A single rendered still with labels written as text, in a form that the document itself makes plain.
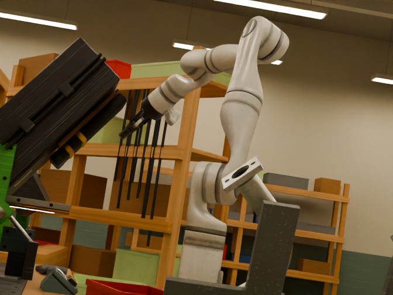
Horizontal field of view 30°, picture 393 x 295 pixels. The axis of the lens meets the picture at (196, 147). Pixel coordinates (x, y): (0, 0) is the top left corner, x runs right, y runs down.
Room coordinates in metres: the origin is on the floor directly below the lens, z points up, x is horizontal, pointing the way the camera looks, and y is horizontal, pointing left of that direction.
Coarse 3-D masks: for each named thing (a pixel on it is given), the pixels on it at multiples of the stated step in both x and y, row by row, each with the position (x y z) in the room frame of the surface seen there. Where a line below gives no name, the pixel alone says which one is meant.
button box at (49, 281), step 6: (54, 270) 1.91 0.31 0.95; (48, 276) 1.93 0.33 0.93; (54, 276) 1.89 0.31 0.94; (60, 276) 1.89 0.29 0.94; (66, 276) 2.01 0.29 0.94; (42, 282) 1.94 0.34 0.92; (48, 282) 1.89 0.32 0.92; (54, 282) 1.89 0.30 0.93; (60, 282) 1.89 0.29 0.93; (66, 282) 1.89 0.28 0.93; (42, 288) 1.88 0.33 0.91; (48, 288) 1.89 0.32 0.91; (54, 288) 1.89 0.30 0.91; (60, 288) 1.89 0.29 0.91; (66, 288) 1.89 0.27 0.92; (72, 288) 1.90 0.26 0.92; (72, 294) 1.90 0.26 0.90
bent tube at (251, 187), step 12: (240, 168) 0.92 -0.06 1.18; (252, 168) 0.89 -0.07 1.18; (228, 180) 0.92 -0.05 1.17; (240, 180) 0.89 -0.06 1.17; (252, 180) 0.90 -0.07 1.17; (228, 192) 0.90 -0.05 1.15; (240, 192) 0.91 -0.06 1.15; (252, 192) 0.90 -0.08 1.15; (264, 192) 0.91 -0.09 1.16; (252, 204) 0.91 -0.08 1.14; (288, 264) 0.95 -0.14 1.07
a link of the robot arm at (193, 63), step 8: (184, 56) 2.04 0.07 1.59; (192, 56) 2.02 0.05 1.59; (200, 56) 1.99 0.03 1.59; (184, 64) 2.03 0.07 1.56; (192, 64) 2.01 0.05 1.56; (200, 64) 1.99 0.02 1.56; (184, 72) 2.06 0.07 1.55; (192, 72) 2.04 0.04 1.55; (200, 72) 2.04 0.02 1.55; (208, 72) 1.99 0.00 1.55
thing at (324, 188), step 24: (144, 168) 10.35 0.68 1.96; (288, 192) 10.52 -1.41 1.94; (312, 192) 10.60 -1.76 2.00; (336, 192) 10.70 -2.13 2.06; (240, 216) 10.51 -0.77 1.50; (336, 216) 11.06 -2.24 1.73; (144, 240) 10.49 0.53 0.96; (240, 240) 10.52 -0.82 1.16; (336, 240) 10.58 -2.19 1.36; (240, 264) 10.53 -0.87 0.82; (312, 264) 10.68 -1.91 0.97; (336, 264) 10.63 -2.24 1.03; (336, 288) 10.63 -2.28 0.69
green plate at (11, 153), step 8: (0, 144) 2.03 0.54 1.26; (16, 144) 2.04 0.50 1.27; (0, 152) 2.02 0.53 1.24; (8, 152) 2.03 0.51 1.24; (0, 160) 2.02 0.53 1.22; (8, 160) 2.02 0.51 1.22; (0, 168) 2.01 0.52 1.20; (8, 168) 2.02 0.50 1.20; (0, 176) 2.01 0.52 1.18; (8, 176) 2.01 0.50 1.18; (0, 184) 2.00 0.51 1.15; (8, 184) 2.01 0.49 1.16; (0, 192) 2.00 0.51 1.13; (0, 200) 1.99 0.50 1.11
